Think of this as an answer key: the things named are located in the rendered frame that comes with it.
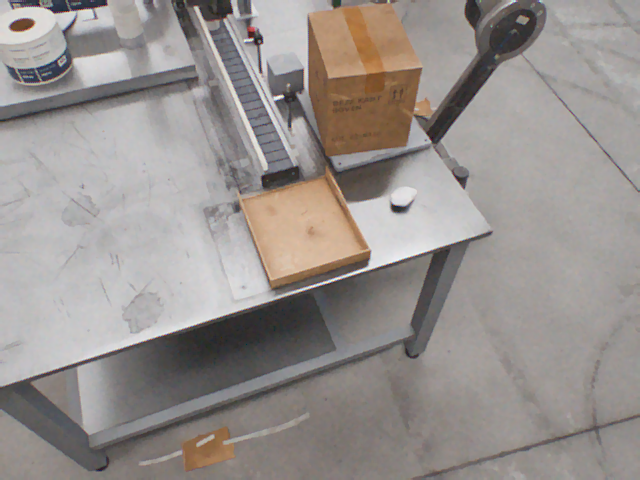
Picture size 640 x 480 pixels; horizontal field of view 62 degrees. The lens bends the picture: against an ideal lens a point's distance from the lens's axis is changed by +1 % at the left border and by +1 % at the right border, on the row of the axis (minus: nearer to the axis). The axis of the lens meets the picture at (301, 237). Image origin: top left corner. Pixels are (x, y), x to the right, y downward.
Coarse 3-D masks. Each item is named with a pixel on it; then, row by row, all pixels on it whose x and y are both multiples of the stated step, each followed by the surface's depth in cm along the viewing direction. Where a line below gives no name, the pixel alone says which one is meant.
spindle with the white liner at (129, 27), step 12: (108, 0) 166; (120, 0) 165; (132, 0) 168; (120, 12) 168; (132, 12) 170; (120, 24) 171; (132, 24) 172; (120, 36) 175; (132, 36) 175; (144, 36) 180; (132, 48) 178
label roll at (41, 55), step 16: (0, 16) 164; (16, 16) 164; (32, 16) 164; (48, 16) 164; (0, 32) 159; (16, 32) 159; (32, 32) 159; (48, 32) 159; (0, 48) 158; (16, 48) 157; (32, 48) 158; (48, 48) 161; (64, 48) 167; (16, 64) 161; (32, 64) 161; (48, 64) 164; (64, 64) 169; (16, 80) 167; (32, 80) 166; (48, 80) 167
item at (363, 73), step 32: (320, 32) 141; (352, 32) 140; (384, 32) 140; (320, 64) 138; (352, 64) 132; (384, 64) 132; (416, 64) 132; (320, 96) 145; (352, 96) 135; (384, 96) 136; (416, 96) 138; (320, 128) 153; (352, 128) 143; (384, 128) 145
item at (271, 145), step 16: (224, 32) 183; (224, 48) 177; (224, 64) 172; (240, 64) 172; (224, 80) 168; (240, 80) 167; (240, 96) 163; (256, 96) 162; (256, 112) 158; (256, 128) 154; (272, 128) 154; (272, 144) 150; (272, 160) 146; (288, 160) 146
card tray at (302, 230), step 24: (288, 192) 145; (312, 192) 145; (336, 192) 143; (264, 216) 140; (288, 216) 140; (312, 216) 140; (336, 216) 140; (264, 240) 135; (288, 240) 135; (312, 240) 135; (336, 240) 135; (360, 240) 134; (264, 264) 127; (288, 264) 131; (312, 264) 131; (336, 264) 129
